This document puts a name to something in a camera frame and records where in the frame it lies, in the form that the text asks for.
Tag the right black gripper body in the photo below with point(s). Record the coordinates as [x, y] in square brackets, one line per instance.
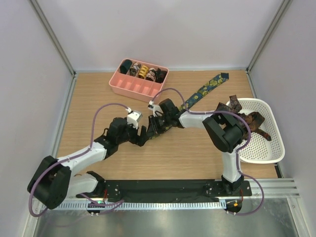
[165, 120]

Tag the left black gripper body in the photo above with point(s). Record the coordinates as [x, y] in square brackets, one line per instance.
[130, 135]

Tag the blue yellow floral tie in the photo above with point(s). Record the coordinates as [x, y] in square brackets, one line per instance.
[202, 92]

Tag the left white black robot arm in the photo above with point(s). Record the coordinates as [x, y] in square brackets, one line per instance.
[54, 179]

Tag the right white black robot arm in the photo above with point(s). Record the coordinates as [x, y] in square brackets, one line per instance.
[224, 130]

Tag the rolled black patterned tie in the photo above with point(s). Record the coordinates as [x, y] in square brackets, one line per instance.
[160, 77]

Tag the rolled tan floral tie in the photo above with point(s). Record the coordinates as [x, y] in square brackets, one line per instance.
[151, 75]

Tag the pink divided organizer box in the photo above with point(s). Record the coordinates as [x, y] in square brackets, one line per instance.
[134, 87]

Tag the rolled yellow tie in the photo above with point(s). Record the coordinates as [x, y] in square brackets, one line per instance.
[143, 71]

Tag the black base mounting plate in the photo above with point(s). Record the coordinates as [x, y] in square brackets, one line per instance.
[167, 191]

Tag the rolled brown patterned tie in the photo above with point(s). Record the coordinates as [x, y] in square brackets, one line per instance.
[134, 69]

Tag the rolled dark green tie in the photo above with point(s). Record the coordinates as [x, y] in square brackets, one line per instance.
[125, 66]

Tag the brown patterned tie pile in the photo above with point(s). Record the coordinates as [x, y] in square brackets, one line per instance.
[253, 119]

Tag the white perforated plastic basket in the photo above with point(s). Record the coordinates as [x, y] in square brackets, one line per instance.
[259, 150]

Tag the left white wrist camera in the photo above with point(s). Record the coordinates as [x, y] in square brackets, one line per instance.
[133, 118]

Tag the white slotted cable duct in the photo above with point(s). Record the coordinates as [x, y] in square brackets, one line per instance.
[87, 205]

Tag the aluminium frame rail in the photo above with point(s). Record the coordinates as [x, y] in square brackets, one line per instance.
[274, 188]

